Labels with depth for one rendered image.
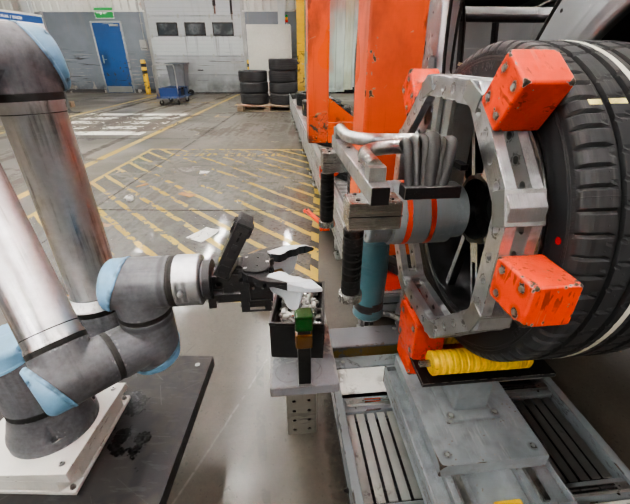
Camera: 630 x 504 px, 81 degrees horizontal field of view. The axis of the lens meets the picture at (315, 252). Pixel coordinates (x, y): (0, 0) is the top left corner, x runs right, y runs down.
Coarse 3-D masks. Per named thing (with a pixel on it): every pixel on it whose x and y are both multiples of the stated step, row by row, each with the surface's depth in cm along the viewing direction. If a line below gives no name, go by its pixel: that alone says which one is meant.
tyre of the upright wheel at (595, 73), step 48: (528, 48) 61; (576, 48) 60; (624, 48) 60; (576, 96) 52; (624, 96) 54; (576, 144) 51; (624, 144) 50; (576, 192) 51; (624, 192) 50; (576, 240) 52; (624, 240) 51; (624, 288) 54; (480, 336) 78; (528, 336) 63; (576, 336) 60; (624, 336) 62
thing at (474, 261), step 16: (480, 160) 81; (464, 176) 86; (480, 176) 79; (544, 176) 57; (480, 192) 87; (480, 208) 87; (480, 224) 87; (448, 240) 106; (464, 240) 87; (480, 240) 81; (432, 256) 103; (448, 256) 104; (464, 256) 91; (480, 256) 82; (432, 272) 102; (448, 272) 101; (464, 272) 101; (448, 288) 96; (464, 288) 96; (464, 304) 90
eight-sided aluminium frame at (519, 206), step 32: (448, 96) 70; (480, 96) 58; (416, 128) 91; (480, 128) 59; (512, 160) 58; (512, 192) 53; (544, 192) 54; (512, 224) 54; (544, 224) 54; (416, 256) 103; (416, 288) 96; (480, 288) 62; (448, 320) 74; (480, 320) 62
